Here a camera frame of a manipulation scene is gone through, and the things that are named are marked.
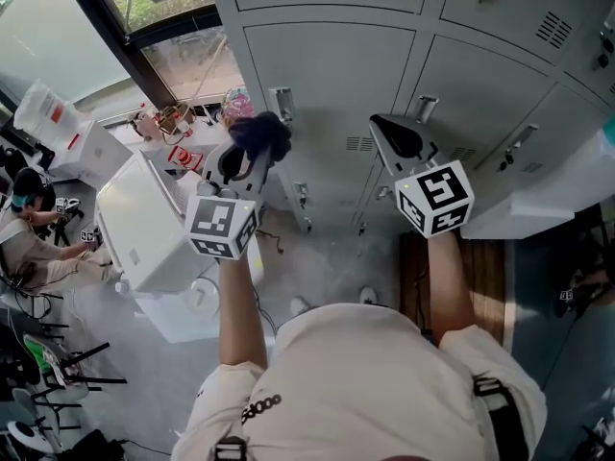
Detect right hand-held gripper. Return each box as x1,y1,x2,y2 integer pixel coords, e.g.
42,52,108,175
368,114,476,239

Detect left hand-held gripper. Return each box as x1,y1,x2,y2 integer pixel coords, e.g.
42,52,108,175
184,139,271,261

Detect dark blue cloth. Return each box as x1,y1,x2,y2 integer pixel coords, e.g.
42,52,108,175
227,110,293,163

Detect grey metal locker door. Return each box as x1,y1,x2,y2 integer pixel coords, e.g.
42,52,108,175
243,22,417,162

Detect person's right forearm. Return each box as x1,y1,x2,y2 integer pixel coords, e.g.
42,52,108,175
425,230,475,348

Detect person's left forearm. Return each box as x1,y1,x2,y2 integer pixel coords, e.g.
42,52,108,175
216,255,269,369

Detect grey metal locker cabinet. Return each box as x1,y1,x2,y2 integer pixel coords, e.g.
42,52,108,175
204,0,615,234

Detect white windowsill ledge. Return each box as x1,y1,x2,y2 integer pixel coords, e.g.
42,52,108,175
98,106,232,162

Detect red clear plastic lantern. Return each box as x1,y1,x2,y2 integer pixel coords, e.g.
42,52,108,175
166,144,206,172

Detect colourful patterned bag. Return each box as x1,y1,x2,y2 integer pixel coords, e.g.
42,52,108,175
220,86,255,127

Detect pink ornament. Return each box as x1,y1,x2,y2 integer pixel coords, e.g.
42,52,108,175
127,111,160,139

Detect large white cardboard box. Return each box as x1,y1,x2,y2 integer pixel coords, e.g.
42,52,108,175
94,150,227,293

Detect thin white pole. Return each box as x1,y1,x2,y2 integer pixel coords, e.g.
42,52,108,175
191,26,230,100

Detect black-framed window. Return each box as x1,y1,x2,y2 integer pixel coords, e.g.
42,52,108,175
0,0,244,114

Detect white carton with red sticker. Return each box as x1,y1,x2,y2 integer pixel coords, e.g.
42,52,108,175
47,118,135,182

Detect white partition unit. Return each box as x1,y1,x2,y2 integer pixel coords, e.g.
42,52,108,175
460,127,615,242

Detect low white box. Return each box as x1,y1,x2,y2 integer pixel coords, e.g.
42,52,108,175
134,170,265,345

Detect translucent red-labelled plastic container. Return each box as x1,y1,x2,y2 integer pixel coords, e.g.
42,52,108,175
12,78,81,143

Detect person's cream t-shirt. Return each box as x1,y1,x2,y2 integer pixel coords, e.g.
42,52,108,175
171,303,549,461

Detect green white seat stool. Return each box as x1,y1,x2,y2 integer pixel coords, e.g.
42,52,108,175
22,332,129,405

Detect black bag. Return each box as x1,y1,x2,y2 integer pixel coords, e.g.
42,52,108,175
61,428,126,461

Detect recessed metal locker handle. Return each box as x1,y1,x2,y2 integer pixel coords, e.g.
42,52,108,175
411,94,440,125
267,86,295,124
504,123,540,156

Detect gold wire basket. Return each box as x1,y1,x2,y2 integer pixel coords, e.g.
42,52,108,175
157,104,196,136

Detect black harness strap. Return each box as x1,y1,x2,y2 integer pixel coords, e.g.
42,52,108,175
473,376,523,461
213,437,249,461

